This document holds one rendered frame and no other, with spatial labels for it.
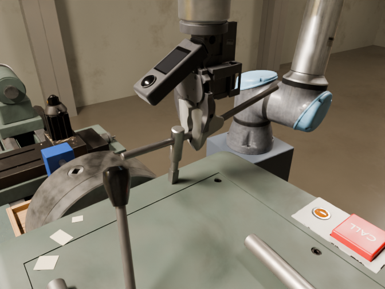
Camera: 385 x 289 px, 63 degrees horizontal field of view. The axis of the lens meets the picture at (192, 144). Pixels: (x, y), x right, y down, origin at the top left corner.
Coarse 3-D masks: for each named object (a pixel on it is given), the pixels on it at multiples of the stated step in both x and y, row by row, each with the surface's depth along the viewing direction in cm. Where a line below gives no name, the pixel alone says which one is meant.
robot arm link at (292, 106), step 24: (312, 0) 74; (336, 0) 71; (312, 24) 74; (336, 24) 74; (312, 48) 76; (288, 72) 82; (312, 72) 77; (288, 96) 80; (312, 96) 78; (288, 120) 82; (312, 120) 78
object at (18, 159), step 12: (84, 132) 135; (96, 132) 135; (36, 144) 126; (96, 144) 126; (108, 144) 127; (0, 156) 118; (12, 156) 119; (24, 156) 118; (36, 156) 118; (0, 168) 111; (12, 168) 112; (24, 168) 111; (36, 168) 112; (0, 180) 106; (12, 180) 109; (24, 180) 111
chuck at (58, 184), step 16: (80, 160) 67; (96, 160) 67; (112, 160) 68; (128, 160) 71; (64, 176) 64; (80, 176) 62; (48, 192) 62; (64, 192) 60; (32, 208) 64; (48, 208) 60; (32, 224) 62
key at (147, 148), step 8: (272, 88) 60; (256, 96) 59; (264, 96) 59; (240, 104) 58; (248, 104) 58; (232, 112) 56; (224, 120) 56; (184, 136) 52; (152, 144) 49; (160, 144) 49; (168, 144) 50; (128, 152) 46; (136, 152) 47; (144, 152) 48
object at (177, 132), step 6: (174, 126) 51; (180, 126) 51; (174, 132) 50; (180, 132) 50; (174, 138) 50; (180, 138) 50; (174, 144) 51; (180, 144) 51; (174, 150) 52; (180, 150) 52; (174, 156) 52; (180, 156) 53; (174, 162) 54; (174, 168) 54; (168, 174) 56; (174, 174) 55; (168, 180) 57; (174, 180) 56
